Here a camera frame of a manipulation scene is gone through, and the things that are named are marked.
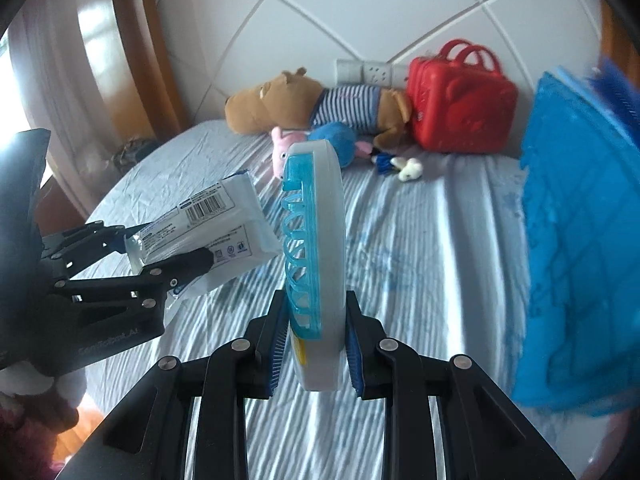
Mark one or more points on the small blue and white toy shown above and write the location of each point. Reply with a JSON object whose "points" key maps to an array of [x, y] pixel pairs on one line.
{"points": [[407, 167]]}

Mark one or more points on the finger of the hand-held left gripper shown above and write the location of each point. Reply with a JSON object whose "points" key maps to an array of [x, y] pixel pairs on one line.
{"points": [[165, 272], [90, 242]]}

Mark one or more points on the striped bed sheet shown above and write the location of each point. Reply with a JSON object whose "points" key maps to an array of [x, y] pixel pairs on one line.
{"points": [[425, 260]]}

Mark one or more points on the red plastic toy suitcase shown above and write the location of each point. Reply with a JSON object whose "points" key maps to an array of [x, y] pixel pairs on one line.
{"points": [[460, 105]]}

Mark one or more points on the maroon and white plush toy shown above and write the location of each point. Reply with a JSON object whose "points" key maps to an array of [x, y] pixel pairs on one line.
{"points": [[30, 425]]}

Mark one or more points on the sheer curtain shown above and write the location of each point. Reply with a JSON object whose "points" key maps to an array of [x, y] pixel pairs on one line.
{"points": [[55, 85]]}

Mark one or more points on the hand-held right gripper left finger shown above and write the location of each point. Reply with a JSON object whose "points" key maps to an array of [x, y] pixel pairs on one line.
{"points": [[278, 355]]}

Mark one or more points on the white and blue handheld fan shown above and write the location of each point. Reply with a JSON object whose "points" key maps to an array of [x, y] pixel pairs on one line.
{"points": [[325, 260]]}

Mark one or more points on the brown bear plush striped shirt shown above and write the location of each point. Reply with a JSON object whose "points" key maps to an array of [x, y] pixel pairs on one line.
{"points": [[285, 105]]}

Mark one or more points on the dark patterned cloth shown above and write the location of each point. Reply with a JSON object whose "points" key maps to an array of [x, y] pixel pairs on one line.
{"points": [[132, 152]]}

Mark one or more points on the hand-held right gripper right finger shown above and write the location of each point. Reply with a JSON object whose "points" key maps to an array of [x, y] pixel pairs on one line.
{"points": [[354, 360]]}

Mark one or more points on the white wet wipes packet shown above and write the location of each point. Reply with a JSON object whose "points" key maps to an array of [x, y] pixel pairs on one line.
{"points": [[225, 230]]}

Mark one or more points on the pink pig plush toy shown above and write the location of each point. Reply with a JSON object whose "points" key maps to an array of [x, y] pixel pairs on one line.
{"points": [[330, 135]]}

